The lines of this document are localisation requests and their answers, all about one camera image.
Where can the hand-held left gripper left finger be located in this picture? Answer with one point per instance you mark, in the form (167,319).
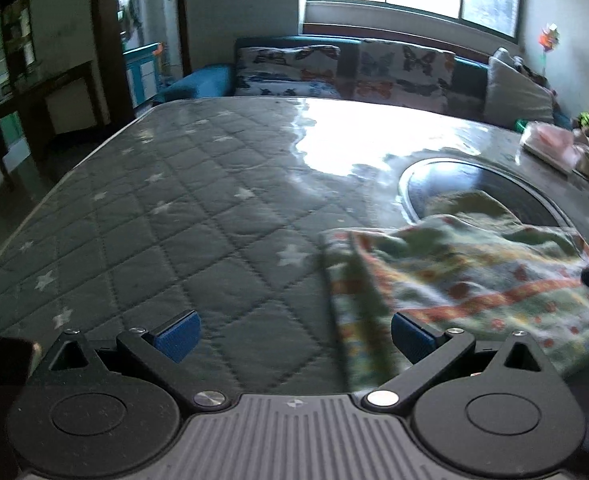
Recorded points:
(177,337)

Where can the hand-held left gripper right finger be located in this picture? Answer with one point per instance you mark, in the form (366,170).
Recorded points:
(413,337)

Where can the green orange striped patterned garment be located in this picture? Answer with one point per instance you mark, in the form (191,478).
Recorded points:
(474,275)

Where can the folded pink cloth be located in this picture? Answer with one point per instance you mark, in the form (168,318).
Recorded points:
(549,145)

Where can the round black induction cooktop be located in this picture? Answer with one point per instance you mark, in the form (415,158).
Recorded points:
(454,180)

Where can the large grey pillow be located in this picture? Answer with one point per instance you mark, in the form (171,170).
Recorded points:
(517,95)

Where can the colourful pinwheel toy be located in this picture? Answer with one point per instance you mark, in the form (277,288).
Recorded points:
(549,42)

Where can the blue sofa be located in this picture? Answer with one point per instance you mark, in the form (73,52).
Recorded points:
(199,82)

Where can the tall butterfly print cushion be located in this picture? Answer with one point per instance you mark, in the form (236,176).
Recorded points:
(404,75)

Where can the teal white cabinet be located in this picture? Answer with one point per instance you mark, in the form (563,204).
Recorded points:
(142,75)

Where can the long butterfly print cushion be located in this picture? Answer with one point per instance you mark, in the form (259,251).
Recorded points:
(287,72)

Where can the dark wooden cabinet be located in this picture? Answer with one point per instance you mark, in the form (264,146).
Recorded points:
(34,85)

